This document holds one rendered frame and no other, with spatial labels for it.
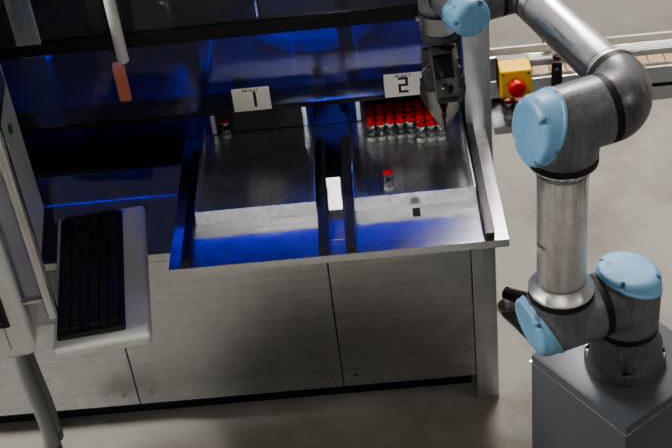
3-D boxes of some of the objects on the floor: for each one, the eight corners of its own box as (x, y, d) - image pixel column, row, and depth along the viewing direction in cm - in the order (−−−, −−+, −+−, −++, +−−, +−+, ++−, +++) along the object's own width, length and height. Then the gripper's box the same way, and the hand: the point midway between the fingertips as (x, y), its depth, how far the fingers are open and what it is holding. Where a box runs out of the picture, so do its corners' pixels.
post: (474, 381, 345) (437, -467, 219) (496, 379, 345) (471, -471, 218) (477, 398, 340) (440, -460, 214) (499, 396, 340) (476, -464, 213)
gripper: (459, 15, 246) (463, 105, 258) (413, 19, 246) (419, 110, 259) (464, 37, 239) (468, 129, 252) (416, 41, 239) (423, 133, 252)
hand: (444, 122), depth 252 cm, fingers closed
